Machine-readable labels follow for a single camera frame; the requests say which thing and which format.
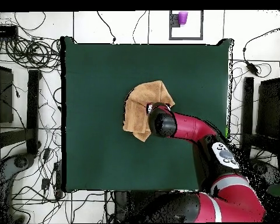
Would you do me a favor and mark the tan terry towel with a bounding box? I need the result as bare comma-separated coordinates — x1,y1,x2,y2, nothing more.
122,80,176,142

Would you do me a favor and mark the flat black box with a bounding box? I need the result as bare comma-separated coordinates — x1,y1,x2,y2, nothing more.
0,24,19,39

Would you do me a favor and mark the dark green table cloth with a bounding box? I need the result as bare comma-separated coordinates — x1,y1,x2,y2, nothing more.
60,36,234,193

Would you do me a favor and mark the purple plastic cup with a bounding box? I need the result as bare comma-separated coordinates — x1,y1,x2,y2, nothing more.
177,10,189,26

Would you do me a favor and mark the black stand base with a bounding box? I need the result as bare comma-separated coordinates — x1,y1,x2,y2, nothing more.
239,76,280,160
0,69,42,156

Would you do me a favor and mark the black power strip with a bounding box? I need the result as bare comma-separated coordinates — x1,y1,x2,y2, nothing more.
52,160,64,200

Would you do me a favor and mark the large black box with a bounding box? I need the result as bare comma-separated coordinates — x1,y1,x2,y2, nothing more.
0,64,15,124
255,77,280,141

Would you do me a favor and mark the black cable with plug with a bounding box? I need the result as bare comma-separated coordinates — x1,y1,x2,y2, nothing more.
96,10,117,44

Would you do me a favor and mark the grey square floor frame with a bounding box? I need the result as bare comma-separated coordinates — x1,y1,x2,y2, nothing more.
169,10,204,41

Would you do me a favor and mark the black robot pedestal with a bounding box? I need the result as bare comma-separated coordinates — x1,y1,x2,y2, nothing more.
113,190,137,223

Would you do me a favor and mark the dark pedestal foot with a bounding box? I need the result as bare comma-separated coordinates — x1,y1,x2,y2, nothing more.
0,152,37,223
248,158,280,187

